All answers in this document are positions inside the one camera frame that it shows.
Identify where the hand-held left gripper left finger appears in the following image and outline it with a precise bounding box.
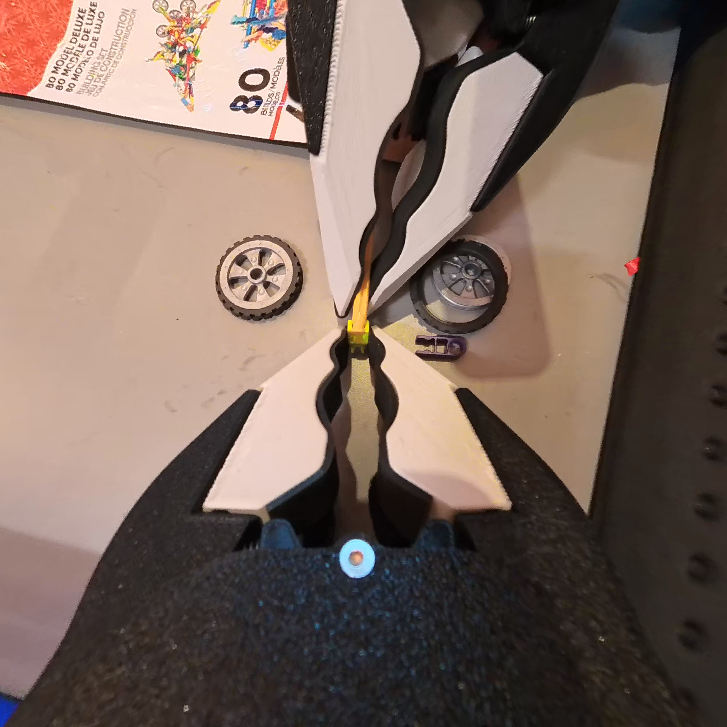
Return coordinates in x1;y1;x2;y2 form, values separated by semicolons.
201;328;344;521

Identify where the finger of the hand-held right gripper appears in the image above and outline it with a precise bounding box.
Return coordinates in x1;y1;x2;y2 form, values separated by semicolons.
366;47;544;312
308;0;424;318

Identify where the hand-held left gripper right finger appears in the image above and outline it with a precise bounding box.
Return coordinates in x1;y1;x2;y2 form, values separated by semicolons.
370;329;513;521

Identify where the orange plastic rod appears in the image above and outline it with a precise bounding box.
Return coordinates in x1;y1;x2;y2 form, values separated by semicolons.
352;236;380;326

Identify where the purple plastic connector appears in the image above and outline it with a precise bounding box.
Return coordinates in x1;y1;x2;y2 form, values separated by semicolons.
415;334;468;361

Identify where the grey toy wheel black tire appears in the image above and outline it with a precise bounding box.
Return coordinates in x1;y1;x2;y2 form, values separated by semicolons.
215;234;304;323

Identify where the toy wheel with white ring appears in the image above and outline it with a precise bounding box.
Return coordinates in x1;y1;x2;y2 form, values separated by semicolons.
409;236;512;337

